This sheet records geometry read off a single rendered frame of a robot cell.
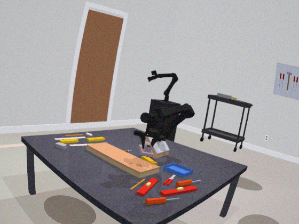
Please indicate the red rectangular block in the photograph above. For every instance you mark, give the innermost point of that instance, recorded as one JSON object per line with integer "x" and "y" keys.
{"x": 179, "y": 190}
{"x": 148, "y": 186}

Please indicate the orange-handled awl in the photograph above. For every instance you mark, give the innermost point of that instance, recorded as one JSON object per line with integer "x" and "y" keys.
{"x": 157, "y": 200}
{"x": 185, "y": 183}

